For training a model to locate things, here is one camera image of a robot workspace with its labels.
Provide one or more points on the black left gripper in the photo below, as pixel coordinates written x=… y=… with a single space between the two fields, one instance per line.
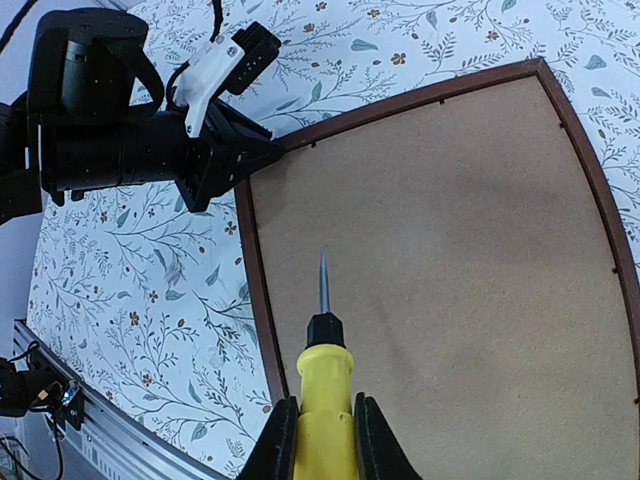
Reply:
x=210 y=170

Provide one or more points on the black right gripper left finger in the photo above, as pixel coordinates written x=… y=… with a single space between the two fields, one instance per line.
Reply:
x=273 y=456

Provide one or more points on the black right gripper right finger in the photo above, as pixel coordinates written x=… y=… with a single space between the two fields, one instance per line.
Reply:
x=379 y=454

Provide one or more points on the yellow handled screwdriver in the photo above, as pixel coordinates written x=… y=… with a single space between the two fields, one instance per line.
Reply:
x=325 y=441

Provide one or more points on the red-brown wooden picture frame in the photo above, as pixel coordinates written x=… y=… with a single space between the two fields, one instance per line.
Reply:
x=480 y=266

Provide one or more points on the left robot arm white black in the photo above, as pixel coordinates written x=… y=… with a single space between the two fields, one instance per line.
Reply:
x=96 y=114

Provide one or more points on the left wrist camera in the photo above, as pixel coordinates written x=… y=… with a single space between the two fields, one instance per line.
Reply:
x=228 y=64

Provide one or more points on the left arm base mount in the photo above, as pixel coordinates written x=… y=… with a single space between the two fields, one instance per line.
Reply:
x=40 y=389

